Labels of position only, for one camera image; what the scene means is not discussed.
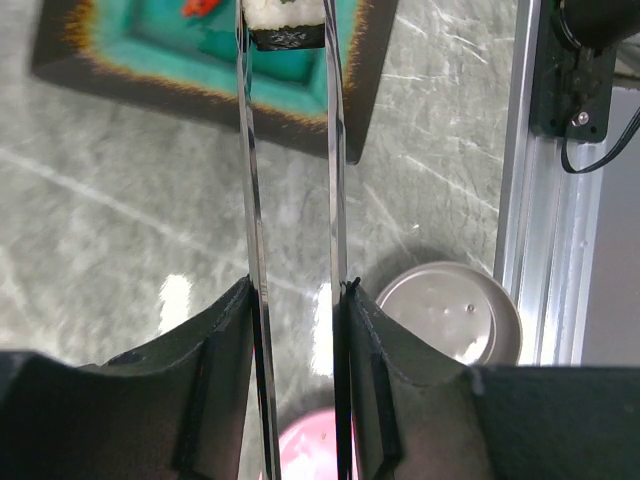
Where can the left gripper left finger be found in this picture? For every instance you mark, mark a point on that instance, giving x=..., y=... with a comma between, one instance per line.
x=173, y=408

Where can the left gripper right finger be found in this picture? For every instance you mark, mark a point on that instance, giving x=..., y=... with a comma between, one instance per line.
x=418, y=414

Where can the sushi roll piece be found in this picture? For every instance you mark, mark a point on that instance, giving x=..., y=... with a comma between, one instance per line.
x=276, y=25

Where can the metal serving tongs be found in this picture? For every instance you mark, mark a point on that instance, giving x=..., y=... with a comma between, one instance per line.
x=297, y=253

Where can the pink round lid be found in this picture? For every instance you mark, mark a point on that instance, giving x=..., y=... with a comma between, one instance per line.
x=308, y=449

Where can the square black teal plate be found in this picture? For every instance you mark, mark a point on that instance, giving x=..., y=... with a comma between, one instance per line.
x=148, y=54

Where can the red shrimp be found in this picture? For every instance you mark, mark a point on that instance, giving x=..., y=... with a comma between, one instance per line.
x=199, y=8

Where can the aluminium front rail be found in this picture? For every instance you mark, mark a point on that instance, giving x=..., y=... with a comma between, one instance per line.
x=547, y=221

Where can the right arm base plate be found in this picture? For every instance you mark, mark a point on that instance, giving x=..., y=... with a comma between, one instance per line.
x=573, y=74

